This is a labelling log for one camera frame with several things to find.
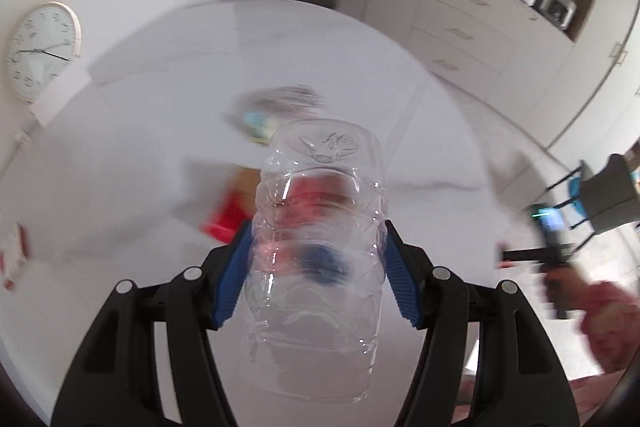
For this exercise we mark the clear plastic bottle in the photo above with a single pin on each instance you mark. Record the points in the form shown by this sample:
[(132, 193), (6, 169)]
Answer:
[(320, 332)]

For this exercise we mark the white wall clock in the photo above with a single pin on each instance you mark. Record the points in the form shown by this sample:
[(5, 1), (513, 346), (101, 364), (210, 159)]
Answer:
[(42, 52)]

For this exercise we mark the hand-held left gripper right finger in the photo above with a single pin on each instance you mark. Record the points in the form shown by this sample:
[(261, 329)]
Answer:
[(402, 287)]

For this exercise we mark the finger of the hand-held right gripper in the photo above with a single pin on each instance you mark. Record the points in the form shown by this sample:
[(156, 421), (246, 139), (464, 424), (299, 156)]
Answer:
[(522, 255)]

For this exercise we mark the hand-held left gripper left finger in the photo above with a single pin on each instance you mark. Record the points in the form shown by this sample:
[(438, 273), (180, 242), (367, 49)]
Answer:
[(232, 277)]

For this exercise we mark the small silver oven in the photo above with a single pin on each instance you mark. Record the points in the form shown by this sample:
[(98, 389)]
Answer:
[(557, 9)]

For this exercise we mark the person's right hand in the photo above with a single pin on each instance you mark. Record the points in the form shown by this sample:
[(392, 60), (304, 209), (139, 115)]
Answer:
[(615, 327)]

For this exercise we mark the red snack packet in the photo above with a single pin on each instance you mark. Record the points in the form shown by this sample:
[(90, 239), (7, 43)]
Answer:
[(227, 219)]

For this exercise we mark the silver foil wrapper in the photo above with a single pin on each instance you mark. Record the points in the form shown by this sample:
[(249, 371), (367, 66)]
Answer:
[(265, 119)]

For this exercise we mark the white drawer cabinet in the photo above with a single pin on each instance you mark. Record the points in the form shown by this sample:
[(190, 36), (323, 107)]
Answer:
[(465, 37)]

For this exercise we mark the small red white box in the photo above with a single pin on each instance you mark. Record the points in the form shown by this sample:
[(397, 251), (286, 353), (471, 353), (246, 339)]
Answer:
[(12, 262)]

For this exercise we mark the pink printed clothing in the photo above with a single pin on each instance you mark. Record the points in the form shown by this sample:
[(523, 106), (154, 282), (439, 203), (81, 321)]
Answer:
[(595, 402)]

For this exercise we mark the white card box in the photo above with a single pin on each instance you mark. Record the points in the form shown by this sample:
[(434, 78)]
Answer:
[(60, 102)]

